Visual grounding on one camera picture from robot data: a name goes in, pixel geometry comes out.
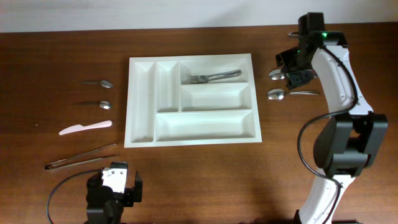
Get small metal teaspoon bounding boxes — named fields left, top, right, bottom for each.
left=81, top=80, right=113, bottom=88
left=76, top=100, right=112, bottom=110

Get large metal spoon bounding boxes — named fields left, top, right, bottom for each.
left=267, top=88, right=320, bottom=100
left=269, top=69, right=285, bottom=80

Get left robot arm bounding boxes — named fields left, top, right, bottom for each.
left=86, top=162, right=143, bottom=224

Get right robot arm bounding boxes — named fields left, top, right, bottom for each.
left=274, top=12, right=388, bottom=223

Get pink plastic knife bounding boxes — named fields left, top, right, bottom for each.
left=58, top=120, right=113, bottom=136

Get small metal teaspoon upper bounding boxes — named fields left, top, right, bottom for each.
left=81, top=80, right=113, bottom=88

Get small metal teaspoon lower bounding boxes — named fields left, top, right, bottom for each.
left=76, top=100, right=112, bottom=110

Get white plastic cutlery tray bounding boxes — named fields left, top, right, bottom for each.
left=124, top=54, right=262, bottom=148

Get metal kitchen tongs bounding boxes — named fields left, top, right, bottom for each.
left=44, top=143, right=118, bottom=171

